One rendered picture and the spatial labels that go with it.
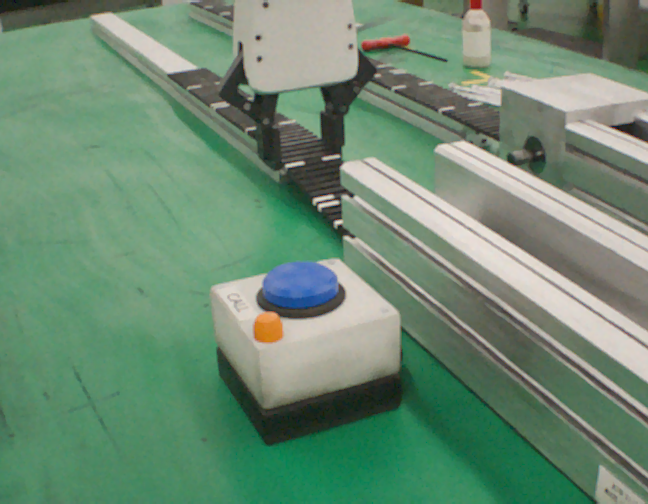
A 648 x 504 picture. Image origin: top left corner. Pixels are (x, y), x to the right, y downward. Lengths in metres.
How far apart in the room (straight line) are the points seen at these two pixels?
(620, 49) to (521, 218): 3.03
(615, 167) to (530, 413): 0.27
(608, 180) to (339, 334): 0.29
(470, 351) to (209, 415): 0.15
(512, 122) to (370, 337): 0.34
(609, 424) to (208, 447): 0.21
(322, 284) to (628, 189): 0.27
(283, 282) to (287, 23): 0.32
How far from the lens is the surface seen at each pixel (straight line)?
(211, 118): 1.01
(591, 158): 0.71
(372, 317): 0.47
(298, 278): 0.48
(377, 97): 1.05
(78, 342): 0.60
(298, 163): 0.79
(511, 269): 0.46
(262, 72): 0.76
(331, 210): 0.72
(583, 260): 0.52
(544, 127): 0.73
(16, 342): 0.61
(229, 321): 0.48
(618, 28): 3.56
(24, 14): 2.64
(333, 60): 0.78
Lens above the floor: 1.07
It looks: 25 degrees down
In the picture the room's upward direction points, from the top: 3 degrees counter-clockwise
